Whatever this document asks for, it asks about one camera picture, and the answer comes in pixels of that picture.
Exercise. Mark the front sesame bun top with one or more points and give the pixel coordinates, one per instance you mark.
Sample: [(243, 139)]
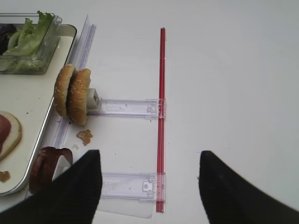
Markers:
[(61, 89)]

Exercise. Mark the green lettuce pile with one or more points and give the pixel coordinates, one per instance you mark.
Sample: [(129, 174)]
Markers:
[(25, 44)]

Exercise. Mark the white bread slice on tray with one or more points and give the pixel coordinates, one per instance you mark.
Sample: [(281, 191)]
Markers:
[(14, 136)]

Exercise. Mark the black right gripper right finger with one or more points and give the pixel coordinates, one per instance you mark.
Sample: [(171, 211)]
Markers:
[(228, 198)]

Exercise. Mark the clear divider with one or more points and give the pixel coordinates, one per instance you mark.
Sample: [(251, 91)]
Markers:
[(147, 109), (139, 186)]

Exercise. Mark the crumb on tray bottom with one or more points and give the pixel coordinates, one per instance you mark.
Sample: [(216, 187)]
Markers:
[(4, 176)]

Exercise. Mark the sesame bun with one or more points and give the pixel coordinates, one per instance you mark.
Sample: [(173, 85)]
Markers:
[(61, 89), (77, 96)]

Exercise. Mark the brown crumb right of tray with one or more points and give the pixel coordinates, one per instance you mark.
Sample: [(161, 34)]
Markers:
[(85, 136)]

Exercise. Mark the clear plastic salad container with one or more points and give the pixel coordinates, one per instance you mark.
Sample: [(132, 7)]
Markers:
[(35, 56)]

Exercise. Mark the right lower clear divider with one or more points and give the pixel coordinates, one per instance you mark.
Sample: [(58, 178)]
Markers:
[(139, 186)]

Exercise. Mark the white pusher block right upper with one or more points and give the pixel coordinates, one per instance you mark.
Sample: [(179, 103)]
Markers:
[(93, 101)]

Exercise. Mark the right red strip rail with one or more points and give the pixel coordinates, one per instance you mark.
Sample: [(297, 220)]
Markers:
[(161, 126)]

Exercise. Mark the upper tomato slice on tray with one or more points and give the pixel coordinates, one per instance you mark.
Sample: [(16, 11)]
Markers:
[(5, 128)]

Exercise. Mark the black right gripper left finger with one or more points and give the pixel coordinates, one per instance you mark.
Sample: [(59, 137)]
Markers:
[(71, 199)]

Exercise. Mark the white metal tray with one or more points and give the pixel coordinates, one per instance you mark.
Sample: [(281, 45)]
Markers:
[(29, 99)]

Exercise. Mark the meat patties in right rack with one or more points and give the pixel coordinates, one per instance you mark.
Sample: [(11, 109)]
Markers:
[(44, 167)]

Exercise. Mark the right upper clear divider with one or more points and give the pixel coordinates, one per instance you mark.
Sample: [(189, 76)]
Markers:
[(147, 109)]

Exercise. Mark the rear sesame bun top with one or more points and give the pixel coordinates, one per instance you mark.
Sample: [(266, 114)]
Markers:
[(77, 96)]

